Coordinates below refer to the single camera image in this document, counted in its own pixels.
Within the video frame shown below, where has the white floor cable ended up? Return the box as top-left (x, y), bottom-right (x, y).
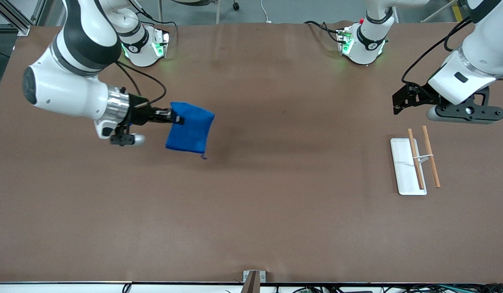
top-left (260, 0), bottom-right (273, 24)

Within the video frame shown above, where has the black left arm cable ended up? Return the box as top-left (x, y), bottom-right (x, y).
top-left (401, 18), bottom-right (474, 86)

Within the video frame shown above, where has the aluminium frame post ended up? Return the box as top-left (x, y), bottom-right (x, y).
top-left (0, 0), bottom-right (31, 36)

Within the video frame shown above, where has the black base cable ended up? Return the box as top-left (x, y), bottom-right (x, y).
top-left (136, 12), bottom-right (179, 32)
top-left (304, 20), bottom-right (342, 43)

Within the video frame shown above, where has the white rack with wooden bars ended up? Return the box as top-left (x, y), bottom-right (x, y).
top-left (390, 125), bottom-right (442, 196)

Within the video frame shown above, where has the blue microfibre towel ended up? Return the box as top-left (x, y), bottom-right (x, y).
top-left (165, 102), bottom-right (215, 160)

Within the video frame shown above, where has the office chair base with caster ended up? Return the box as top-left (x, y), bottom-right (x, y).
top-left (157, 0), bottom-right (241, 25)

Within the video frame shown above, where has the grey metal camera mount bracket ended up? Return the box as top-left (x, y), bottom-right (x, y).
top-left (243, 270), bottom-right (267, 293)

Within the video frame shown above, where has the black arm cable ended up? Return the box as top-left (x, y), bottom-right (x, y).
top-left (401, 18), bottom-right (474, 86)
top-left (115, 61), bottom-right (167, 106)

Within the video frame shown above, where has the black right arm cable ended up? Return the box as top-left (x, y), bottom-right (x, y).
top-left (115, 61), bottom-right (167, 106)

